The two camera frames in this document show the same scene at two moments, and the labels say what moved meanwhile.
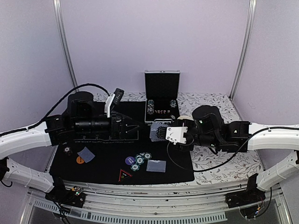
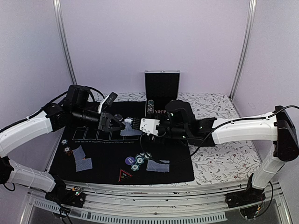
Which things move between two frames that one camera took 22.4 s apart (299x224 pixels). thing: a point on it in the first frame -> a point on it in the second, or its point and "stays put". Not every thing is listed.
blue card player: [86, 155] -> [78, 153]
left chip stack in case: [150, 108] stays put
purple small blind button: [130, 160] stays put
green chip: [135, 167] stays put
